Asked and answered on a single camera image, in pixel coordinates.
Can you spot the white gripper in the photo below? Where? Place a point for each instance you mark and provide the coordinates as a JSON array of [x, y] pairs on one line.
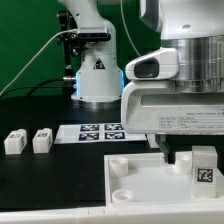
[[153, 107]]

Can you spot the white square tabletop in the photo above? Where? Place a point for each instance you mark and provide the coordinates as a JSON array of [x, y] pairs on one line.
[[147, 178]]

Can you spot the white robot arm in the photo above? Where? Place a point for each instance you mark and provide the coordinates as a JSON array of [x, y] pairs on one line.
[[175, 90]]

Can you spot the white L-shaped obstacle fence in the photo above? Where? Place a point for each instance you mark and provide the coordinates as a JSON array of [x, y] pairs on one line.
[[182, 213]]

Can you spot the white sheet with tags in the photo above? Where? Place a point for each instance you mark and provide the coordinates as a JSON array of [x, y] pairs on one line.
[[93, 133]]

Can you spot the black camera stand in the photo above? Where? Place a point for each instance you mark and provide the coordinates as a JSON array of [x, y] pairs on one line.
[[66, 22]]

